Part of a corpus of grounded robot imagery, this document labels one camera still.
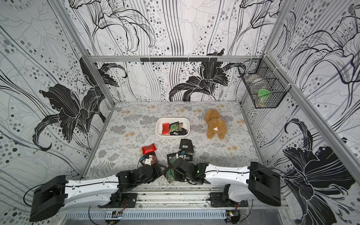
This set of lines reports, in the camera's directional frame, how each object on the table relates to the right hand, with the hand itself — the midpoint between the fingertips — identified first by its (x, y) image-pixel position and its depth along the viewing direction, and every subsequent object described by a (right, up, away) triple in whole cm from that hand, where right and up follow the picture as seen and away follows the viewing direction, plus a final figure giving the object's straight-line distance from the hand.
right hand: (175, 172), depth 80 cm
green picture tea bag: (-1, +25, +21) cm, 33 cm away
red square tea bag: (-18, +11, +11) cm, 24 cm away
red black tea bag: (-13, +5, +6) cm, 15 cm away
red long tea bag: (-9, +23, +22) cm, 33 cm away
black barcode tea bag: (+4, +21, +19) cm, 29 cm away
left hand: (-5, -1, +1) cm, 5 cm away
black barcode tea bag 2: (+7, +13, +13) cm, 20 cm away
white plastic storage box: (-13, +29, +22) cm, 39 cm away
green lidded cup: (+52, +42, +1) cm, 67 cm away
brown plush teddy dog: (+26, +27, +10) cm, 39 cm away
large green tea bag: (-2, +5, +8) cm, 9 cm away
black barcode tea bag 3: (+8, +6, +8) cm, 13 cm away
